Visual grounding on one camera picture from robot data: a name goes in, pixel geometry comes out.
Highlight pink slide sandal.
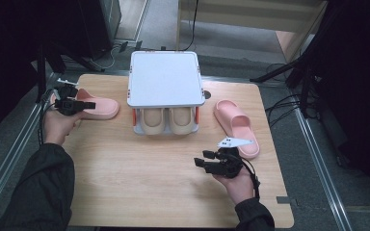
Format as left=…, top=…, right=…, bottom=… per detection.
left=49, top=88, right=120, bottom=121
left=213, top=99, right=261, bottom=161

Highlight grey tape strip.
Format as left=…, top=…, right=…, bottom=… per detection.
left=276, top=195, right=299, bottom=207

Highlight person's right hand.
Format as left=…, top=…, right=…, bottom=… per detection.
left=211, top=166, right=255, bottom=206

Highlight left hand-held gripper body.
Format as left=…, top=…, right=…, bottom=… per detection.
left=54, top=78, right=80, bottom=116

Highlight dark cabinet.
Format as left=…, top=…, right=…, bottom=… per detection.
left=76, top=0, right=123, bottom=61

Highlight beige wooden partition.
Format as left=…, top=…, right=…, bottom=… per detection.
left=175, top=0, right=330, bottom=63

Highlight white two-tier shoe rack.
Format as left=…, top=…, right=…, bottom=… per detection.
left=127, top=50, right=206, bottom=136

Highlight cream perforated clog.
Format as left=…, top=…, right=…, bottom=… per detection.
left=168, top=107, right=197, bottom=136
left=140, top=107, right=168, bottom=136

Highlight black hanging cable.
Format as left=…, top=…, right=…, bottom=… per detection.
left=180, top=0, right=200, bottom=52

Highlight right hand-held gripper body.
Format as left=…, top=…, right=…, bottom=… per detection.
left=206, top=137, right=255, bottom=180

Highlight person's left hand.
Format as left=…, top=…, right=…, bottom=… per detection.
left=42, top=108, right=85, bottom=146

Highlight black tripod stand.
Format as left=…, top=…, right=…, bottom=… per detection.
left=250, top=0, right=338, bottom=119

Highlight white floor cable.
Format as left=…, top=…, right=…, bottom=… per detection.
left=89, top=43, right=119, bottom=70

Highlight black floor cable bundle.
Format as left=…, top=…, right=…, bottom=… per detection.
left=264, top=62, right=323, bottom=128

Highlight metal floor rail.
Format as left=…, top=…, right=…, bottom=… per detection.
left=0, top=72, right=60, bottom=219
left=292, top=107, right=355, bottom=231

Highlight black metal stand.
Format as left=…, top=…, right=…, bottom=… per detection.
left=34, top=39, right=106, bottom=104

